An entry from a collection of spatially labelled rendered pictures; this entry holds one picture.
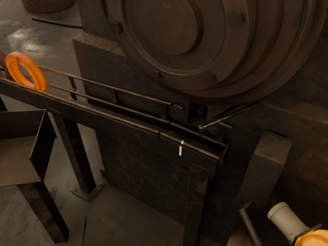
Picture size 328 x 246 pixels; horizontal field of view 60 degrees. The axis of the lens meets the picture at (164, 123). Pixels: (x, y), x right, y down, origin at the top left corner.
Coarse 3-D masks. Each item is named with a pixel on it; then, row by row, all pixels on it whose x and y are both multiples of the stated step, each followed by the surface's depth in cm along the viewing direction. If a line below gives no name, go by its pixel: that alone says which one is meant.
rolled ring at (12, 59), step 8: (8, 56) 109; (16, 56) 106; (24, 56) 107; (8, 64) 113; (16, 64) 115; (24, 64) 106; (32, 64) 107; (16, 72) 117; (32, 72) 107; (40, 72) 109; (16, 80) 118; (24, 80) 119; (40, 80) 110; (40, 88) 112
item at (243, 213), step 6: (246, 204) 81; (252, 204) 81; (240, 210) 80; (246, 216) 79; (246, 222) 78; (246, 228) 79; (252, 228) 78; (252, 234) 77; (252, 240) 77; (258, 240) 77
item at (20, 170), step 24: (0, 120) 94; (24, 120) 95; (48, 120) 94; (0, 144) 99; (24, 144) 98; (48, 144) 93; (0, 168) 91; (24, 168) 90; (24, 192) 102; (48, 192) 112; (48, 216) 115; (72, 216) 142; (48, 240) 134; (72, 240) 134
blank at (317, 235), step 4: (312, 232) 63; (316, 232) 61; (320, 232) 61; (324, 232) 60; (308, 236) 62; (312, 236) 61; (316, 236) 60; (320, 236) 59; (324, 236) 59; (304, 240) 64; (308, 240) 62; (312, 240) 61; (316, 240) 60; (320, 240) 59; (324, 240) 58; (304, 244) 64; (308, 244) 63; (312, 244) 62; (316, 244) 60; (320, 244) 59; (324, 244) 58
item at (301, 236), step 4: (320, 224) 65; (312, 228) 64; (316, 228) 64; (304, 232) 64; (308, 232) 64; (296, 236) 63; (300, 236) 63; (304, 236) 64; (296, 240) 63; (300, 240) 64; (292, 244) 65; (296, 244) 65; (300, 244) 66
